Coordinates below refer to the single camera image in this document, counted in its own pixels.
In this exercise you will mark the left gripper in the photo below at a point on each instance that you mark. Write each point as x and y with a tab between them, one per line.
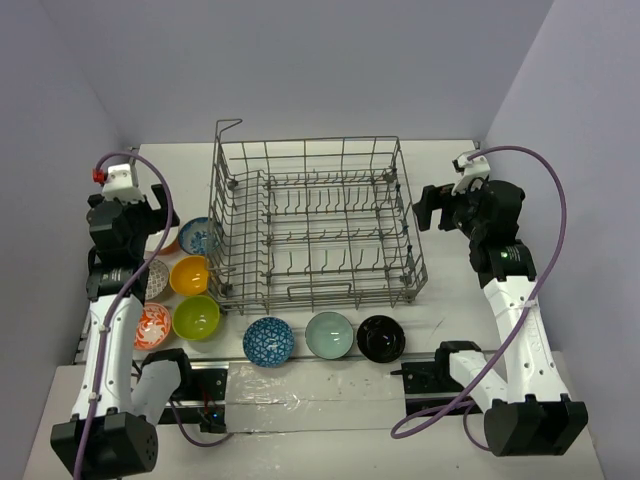
151	216

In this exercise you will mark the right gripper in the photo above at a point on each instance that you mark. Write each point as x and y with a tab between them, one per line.
437	197

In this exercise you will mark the orange bowl white inside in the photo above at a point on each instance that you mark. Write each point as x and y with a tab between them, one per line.
167	246

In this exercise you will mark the blue floral bowl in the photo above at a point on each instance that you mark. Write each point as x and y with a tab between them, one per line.
194	239

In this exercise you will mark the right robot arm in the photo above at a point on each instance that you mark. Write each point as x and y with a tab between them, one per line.
528	411

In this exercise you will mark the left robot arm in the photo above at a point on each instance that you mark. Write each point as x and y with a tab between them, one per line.
112	429

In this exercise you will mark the grey patterned bowl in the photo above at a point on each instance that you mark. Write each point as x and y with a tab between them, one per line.
158	279

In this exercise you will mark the yellow-orange bowl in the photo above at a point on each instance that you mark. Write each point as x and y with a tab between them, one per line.
189	276

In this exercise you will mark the lime green bowl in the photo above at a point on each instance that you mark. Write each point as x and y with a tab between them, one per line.
196	318

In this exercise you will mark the orange white patterned bowl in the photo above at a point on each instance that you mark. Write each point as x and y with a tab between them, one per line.
153	328

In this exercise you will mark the black glossy bowl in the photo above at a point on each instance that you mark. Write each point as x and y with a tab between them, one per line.
381	339

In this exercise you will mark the blue triangle pattern bowl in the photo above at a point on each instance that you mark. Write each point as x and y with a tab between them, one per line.
268	342

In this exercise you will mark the light teal bowl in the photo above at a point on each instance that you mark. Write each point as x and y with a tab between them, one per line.
329	335

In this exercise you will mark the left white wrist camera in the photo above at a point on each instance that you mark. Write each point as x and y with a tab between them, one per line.
119	183

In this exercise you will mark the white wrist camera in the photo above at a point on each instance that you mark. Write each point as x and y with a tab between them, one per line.
119	183
471	166

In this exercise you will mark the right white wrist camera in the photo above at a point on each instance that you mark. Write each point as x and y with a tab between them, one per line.
471	166

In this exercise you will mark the grey wire dish rack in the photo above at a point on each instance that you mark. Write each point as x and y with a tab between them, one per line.
307	223

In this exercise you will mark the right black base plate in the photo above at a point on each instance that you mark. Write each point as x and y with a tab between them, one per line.
437	381

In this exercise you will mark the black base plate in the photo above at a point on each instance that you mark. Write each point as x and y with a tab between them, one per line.
437	381
200	390

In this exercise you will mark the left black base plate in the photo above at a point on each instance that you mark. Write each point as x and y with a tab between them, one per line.
200	390

